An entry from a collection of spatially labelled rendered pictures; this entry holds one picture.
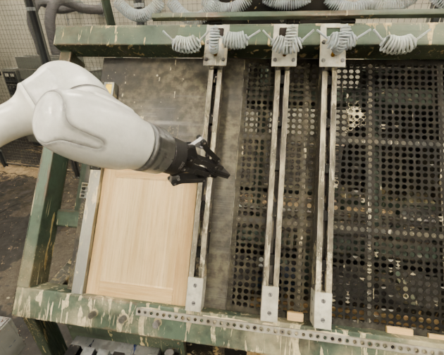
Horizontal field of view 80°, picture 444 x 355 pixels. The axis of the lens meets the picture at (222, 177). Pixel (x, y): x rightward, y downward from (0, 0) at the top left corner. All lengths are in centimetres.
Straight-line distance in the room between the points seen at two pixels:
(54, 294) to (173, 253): 53
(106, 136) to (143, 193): 83
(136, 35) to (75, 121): 105
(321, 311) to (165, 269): 62
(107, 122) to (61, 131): 6
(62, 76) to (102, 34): 96
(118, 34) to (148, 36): 14
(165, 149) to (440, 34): 122
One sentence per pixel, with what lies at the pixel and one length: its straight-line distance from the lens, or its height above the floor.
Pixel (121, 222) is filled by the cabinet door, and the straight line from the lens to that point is 125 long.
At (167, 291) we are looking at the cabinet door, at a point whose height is 93.
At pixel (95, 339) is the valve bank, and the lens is 139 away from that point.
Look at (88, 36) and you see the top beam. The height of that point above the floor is 187.
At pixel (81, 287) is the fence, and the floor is 92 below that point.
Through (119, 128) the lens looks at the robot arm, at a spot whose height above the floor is 173.
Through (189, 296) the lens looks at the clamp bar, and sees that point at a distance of 112.
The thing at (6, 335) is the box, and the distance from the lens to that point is 138.
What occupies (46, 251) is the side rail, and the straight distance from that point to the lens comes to 149.
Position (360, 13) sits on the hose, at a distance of 118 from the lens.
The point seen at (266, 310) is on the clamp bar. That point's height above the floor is 96.
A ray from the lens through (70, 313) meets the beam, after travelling 137.
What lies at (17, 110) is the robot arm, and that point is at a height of 174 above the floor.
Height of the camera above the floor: 184
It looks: 27 degrees down
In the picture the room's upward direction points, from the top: straight up
